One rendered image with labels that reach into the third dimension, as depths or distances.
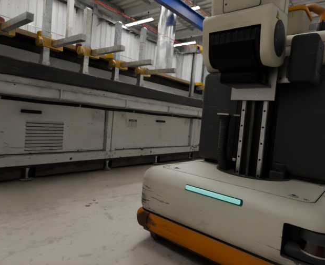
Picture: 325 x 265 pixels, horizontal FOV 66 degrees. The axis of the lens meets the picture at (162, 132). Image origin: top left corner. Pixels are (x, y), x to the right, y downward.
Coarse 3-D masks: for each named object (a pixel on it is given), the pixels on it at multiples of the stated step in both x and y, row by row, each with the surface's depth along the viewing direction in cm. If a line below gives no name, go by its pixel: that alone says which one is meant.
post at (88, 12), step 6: (84, 12) 155; (90, 12) 155; (84, 18) 155; (90, 18) 155; (84, 24) 154; (90, 24) 156; (84, 30) 154; (84, 42) 154; (84, 60) 155; (84, 66) 155
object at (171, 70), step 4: (164, 68) 184; (168, 68) 181; (172, 68) 179; (176, 68) 180; (132, 72) 205; (148, 72) 194; (152, 72) 191; (156, 72) 188; (160, 72) 186; (164, 72) 184; (168, 72) 181; (172, 72) 180; (176, 72) 180
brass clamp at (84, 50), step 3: (78, 48) 153; (81, 48) 152; (84, 48) 153; (87, 48) 155; (90, 48) 156; (78, 51) 153; (81, 51) 152; (84, 51) 153; (87, 51) 155; (90, 51) 157; (81, 54) 154; (84, 54) 154; (87, 54) 155; (90, 54) 157; (90, 57) 160; (93, 57) 159; (96, 57) 160
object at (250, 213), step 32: (160, 192) 86; (192, 192) 78; (224, 192) 72; (256, 192) 69; (288, 192) 71; (320, 192) 74; (160, 224) 86; (192, 224) 78; (224, 224) 71; (256, 224) 65; (288, 224) 65; (320, 224) 57; (224, 256) 70; (256, 256) 66; (288, 256) 62; (320, 256) 56
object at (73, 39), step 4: (72, 36) 125; (76, 36) 122; (80, 36) 120; (84, 36) 121; (56, 40) 135; (60, 40) 132; (64, 40) 129; (68, 40) 127; (72, 40) 125; (76, 40) 123; (80, 40) 122; (84, 40) 121; (52, 44) 138; (56, 44) 135; (60, 44) 132; (64, 44) 131; (68, 44) 131
